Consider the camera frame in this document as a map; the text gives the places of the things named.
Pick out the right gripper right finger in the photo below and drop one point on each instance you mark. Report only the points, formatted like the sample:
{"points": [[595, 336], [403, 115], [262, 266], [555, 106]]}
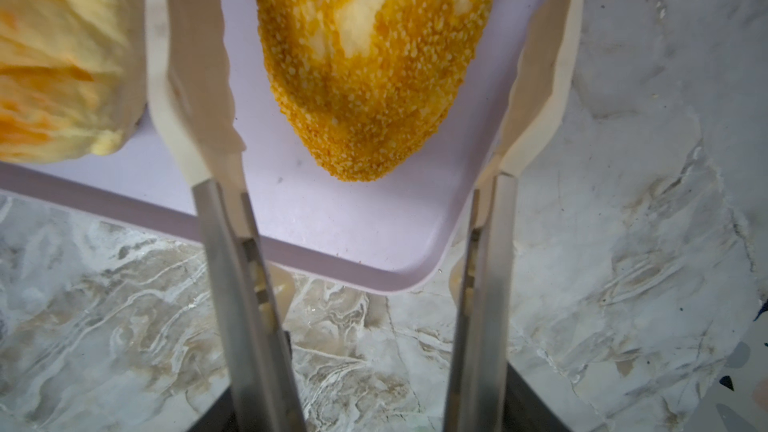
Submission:
{"points": [[524, 410]]}

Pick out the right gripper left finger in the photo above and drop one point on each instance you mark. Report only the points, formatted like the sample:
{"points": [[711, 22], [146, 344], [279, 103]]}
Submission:
{"points": [[220, 417]]}

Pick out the large sesame oval bread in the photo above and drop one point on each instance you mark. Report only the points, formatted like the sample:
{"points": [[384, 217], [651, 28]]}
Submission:
{"points": [[365, 83]]}

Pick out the lilac plastic tray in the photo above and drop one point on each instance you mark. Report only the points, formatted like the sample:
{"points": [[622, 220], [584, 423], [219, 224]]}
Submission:
{"points": [[384, 236]]}

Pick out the braided twist pastry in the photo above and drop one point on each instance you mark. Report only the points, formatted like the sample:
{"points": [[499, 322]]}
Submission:
{"points": [[72, 77]]}

